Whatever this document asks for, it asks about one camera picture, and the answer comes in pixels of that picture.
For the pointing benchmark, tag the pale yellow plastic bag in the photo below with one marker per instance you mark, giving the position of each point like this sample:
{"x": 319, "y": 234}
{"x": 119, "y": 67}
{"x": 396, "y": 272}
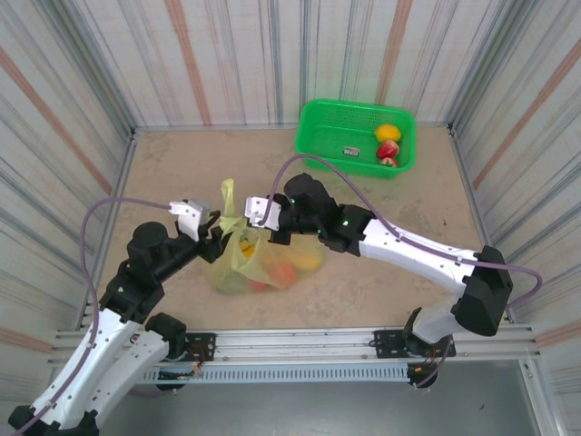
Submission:
{"x": 227, "y": 200}

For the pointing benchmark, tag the yellow ridged fake starfruit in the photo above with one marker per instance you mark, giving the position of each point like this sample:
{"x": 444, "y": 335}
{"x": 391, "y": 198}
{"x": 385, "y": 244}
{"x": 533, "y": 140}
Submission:
{"x": 304, "y": 261}

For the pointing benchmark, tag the green plastic basket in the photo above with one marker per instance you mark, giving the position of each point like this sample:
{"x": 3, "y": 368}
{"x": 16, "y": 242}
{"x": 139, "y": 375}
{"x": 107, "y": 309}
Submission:
{"x": 327, "y": 136}

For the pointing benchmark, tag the orange fake fruit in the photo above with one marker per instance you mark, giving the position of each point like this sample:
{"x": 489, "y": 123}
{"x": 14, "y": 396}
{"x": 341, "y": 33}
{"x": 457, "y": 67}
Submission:
{"x": 282, "y": 274}

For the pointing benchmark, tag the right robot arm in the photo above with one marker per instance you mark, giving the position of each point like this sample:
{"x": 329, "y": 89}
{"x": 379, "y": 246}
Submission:
{"x": 417, "y": 254}

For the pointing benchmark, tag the red fake strawberry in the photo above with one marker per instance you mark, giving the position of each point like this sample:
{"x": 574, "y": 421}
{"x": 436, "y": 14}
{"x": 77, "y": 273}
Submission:
{"x": 389, "y": 162}
{"x": 389, "y": 149}

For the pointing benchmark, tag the yellow fake lemon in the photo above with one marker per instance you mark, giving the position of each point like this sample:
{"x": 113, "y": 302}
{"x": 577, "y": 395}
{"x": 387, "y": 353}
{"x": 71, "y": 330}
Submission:
{"x": 388, "y": 132}

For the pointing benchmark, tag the barcode sticker label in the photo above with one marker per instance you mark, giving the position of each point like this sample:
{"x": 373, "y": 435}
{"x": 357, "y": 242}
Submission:
{"x": 352, "y": 151}

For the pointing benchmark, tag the small black electronics module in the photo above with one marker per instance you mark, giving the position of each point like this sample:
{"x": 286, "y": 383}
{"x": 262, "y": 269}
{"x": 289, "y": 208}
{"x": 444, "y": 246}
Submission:
{"x": 422, "y": 370}
{"x": 181, "y": 374}

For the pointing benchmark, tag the grey metal shelf panel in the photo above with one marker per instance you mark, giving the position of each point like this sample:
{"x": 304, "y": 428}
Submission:
{"x": 290, "y": 409}

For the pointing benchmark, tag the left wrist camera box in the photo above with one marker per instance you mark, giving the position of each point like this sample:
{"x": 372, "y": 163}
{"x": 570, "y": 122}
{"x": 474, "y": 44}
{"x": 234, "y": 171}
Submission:
{"x": 190, "y": 215}

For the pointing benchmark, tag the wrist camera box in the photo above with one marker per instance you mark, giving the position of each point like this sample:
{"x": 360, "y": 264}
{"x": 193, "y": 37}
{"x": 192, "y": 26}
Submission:
{"x": 190, "y": 215}
{"x": 261, "y": 211}

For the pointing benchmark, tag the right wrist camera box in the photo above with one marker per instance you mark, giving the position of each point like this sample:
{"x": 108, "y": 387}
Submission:
{"x": 261, "y": 211}

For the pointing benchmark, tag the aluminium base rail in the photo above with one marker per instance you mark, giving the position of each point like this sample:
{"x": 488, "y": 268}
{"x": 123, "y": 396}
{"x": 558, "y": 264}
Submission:
{"x": 295, "y": 340}

